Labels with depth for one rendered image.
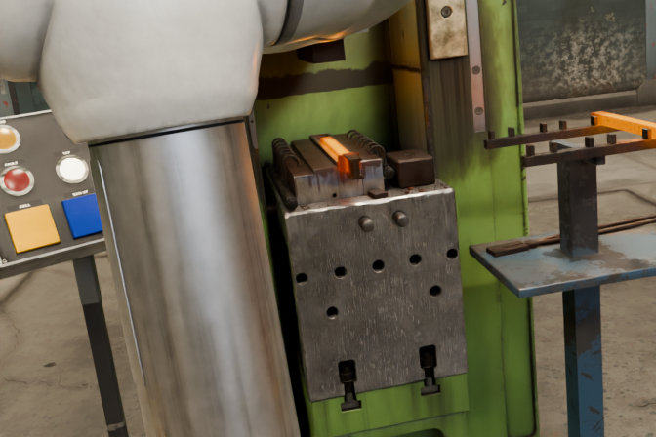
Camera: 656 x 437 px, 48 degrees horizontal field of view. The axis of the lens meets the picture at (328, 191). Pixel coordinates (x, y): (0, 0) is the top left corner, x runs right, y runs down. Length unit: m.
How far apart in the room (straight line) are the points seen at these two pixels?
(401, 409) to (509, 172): 0.64
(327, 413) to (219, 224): 1.34
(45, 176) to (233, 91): 1.03
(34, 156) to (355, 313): 0.75
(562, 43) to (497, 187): 6.24
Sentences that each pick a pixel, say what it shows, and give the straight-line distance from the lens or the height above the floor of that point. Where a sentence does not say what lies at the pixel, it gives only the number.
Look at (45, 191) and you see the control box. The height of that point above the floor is 1.06.
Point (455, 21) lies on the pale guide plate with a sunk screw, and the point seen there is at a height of 1.27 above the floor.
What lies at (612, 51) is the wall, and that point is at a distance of 8.31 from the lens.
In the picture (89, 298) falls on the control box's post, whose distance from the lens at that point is 1.60.
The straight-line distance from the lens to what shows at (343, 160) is 1.62.
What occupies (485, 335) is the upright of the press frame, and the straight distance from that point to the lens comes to 2.02.
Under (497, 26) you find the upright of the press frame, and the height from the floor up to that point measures 1.24.
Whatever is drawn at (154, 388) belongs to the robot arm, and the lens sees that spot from 0.48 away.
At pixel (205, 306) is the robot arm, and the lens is 0.45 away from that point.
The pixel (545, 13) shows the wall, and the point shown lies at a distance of 8.03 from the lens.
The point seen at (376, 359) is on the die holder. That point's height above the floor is 0.54.
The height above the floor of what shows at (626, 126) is 1.02.
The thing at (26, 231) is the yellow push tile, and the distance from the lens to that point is 1.41.
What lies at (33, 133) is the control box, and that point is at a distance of 1.49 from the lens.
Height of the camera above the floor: 1.32
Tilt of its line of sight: 13 degrees down
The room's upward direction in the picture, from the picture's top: 7 degrees counter-clockwise
